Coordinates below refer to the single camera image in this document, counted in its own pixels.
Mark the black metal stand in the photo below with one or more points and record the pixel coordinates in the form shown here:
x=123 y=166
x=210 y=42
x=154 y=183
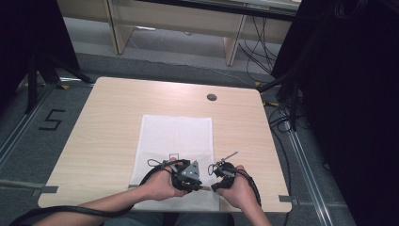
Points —
x=32 y=84
x=294 y=103

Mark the person's right hand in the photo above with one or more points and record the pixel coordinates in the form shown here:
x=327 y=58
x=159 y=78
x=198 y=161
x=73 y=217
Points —
x=240 y=193

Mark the grey tape strip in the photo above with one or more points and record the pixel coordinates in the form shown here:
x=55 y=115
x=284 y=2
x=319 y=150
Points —
x=287 y=199
x=47 y=189

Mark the person's left hand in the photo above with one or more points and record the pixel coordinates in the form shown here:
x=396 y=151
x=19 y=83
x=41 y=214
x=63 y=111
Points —
x=160 y=185

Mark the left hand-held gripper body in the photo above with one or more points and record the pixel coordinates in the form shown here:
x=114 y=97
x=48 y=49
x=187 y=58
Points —
x=189 y=172

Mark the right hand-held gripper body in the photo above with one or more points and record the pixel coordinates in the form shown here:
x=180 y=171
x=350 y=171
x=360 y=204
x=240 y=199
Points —
x=226 y=171

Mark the metal floor rail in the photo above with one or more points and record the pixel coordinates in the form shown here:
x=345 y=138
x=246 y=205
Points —
x=22 y=125
x=309 y=175

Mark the light wooden desk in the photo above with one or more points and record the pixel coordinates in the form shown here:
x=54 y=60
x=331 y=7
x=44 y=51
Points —
x=175 y=17

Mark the black tape floor mark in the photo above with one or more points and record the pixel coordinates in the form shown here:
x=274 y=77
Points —
x=51 y=120

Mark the white cloth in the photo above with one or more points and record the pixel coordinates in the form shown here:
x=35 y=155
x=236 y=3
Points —
x=175 y=138

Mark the black curtain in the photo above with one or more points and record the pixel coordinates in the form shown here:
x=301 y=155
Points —
x=354 y=109
x=28 y=34

